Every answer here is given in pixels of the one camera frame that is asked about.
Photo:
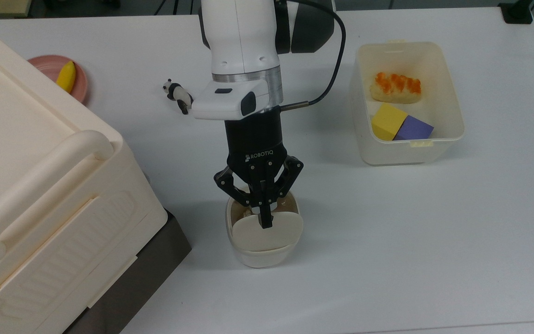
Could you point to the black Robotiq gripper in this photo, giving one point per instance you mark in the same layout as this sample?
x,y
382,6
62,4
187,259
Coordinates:
x,y
254,139

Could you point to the cream trash can lid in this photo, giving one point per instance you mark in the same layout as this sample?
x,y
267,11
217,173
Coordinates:
x,y
248,234

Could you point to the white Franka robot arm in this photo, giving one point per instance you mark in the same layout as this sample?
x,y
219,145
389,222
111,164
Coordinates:
x,y
241,41

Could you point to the small cream trash can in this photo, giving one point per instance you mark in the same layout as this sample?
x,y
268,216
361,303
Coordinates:
x,y
260,257

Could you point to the black white panda figurine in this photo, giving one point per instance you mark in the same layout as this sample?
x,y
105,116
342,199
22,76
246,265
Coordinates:
x,y
177,93

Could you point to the yellow foam block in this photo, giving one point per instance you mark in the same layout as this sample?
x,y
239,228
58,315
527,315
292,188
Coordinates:
x,y
387,121

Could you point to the dark grey box base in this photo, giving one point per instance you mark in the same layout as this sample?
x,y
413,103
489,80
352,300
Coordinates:
x,y
151,269

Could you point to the purple foam block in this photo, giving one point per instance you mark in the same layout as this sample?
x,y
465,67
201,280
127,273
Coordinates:
x,y
414,128

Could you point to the toy bread orange topping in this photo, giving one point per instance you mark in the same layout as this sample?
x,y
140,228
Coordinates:
x,y
396,88

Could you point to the pink plate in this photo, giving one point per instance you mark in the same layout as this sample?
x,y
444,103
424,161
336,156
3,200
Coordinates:
x,y
80,83

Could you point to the cream plastic open bin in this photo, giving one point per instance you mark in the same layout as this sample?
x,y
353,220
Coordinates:
x,y
448,93

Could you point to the yellow toy banana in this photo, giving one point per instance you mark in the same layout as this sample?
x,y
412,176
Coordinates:
x,y
66,76

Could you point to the large cream storage box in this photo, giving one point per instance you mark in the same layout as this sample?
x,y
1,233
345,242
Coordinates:
x,y
26,185

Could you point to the black table clamp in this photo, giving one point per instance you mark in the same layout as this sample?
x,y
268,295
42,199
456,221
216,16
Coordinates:
x,y
516,11

